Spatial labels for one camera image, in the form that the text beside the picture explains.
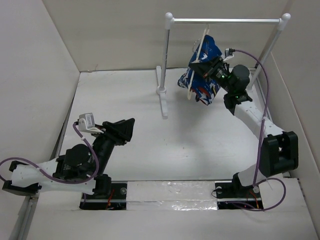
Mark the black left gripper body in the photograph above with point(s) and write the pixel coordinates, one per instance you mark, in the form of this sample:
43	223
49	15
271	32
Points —
105	147

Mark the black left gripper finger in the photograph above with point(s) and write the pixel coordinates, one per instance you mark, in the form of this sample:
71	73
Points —
108	133
123	129

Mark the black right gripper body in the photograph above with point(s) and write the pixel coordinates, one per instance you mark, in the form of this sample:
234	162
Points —
220	76

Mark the blue patterned trousers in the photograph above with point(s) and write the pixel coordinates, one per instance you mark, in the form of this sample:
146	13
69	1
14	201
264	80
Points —
205	88

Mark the cream clothes hanger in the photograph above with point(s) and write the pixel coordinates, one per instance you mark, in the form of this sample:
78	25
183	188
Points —
197	60

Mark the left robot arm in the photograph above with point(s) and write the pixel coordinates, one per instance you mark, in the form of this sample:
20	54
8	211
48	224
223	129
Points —
29	178

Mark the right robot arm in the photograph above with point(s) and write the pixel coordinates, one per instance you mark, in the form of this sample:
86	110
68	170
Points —
278	149

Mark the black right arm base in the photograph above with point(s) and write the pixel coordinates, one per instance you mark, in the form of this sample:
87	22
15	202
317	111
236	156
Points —
229	199

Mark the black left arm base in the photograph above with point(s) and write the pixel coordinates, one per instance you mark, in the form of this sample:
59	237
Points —
116	200

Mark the white clothes rack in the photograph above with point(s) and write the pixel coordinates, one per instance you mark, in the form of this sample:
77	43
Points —
170	20

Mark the silver tape strip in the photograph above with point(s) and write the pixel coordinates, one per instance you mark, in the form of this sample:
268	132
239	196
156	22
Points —
170	196

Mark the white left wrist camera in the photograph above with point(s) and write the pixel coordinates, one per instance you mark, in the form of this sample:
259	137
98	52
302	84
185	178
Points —
86	123

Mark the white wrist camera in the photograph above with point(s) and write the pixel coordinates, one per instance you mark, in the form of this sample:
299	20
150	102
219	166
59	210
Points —
228	54
86	123

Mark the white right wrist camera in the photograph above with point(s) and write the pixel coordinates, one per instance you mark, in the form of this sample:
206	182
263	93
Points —
228	54

